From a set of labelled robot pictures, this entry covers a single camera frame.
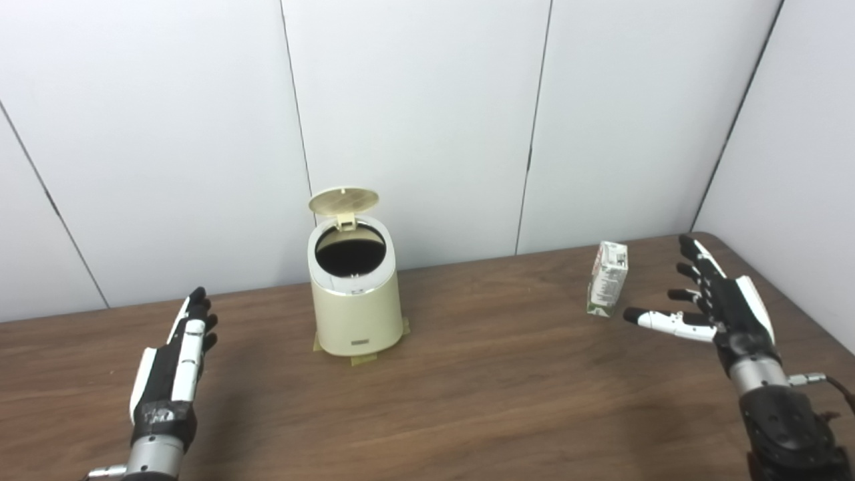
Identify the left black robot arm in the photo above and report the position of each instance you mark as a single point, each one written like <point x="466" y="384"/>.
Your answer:
<point x="155" y="461"/>

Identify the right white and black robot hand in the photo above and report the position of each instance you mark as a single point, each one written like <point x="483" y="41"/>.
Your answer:
<point x="731" y="314"/>

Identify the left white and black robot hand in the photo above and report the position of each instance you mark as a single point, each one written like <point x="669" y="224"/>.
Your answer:
<point x="174" y="374"/>

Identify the cream-colored round bin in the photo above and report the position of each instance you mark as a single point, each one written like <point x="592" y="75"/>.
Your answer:
<point x="357" y="314"/>

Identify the white and green milk carton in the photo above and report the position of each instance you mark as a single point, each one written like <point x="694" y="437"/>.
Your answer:
<point x="608" y="280"/>

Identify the cream round bin lid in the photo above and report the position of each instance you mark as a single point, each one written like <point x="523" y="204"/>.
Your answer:
<point x="344" y="200"/>

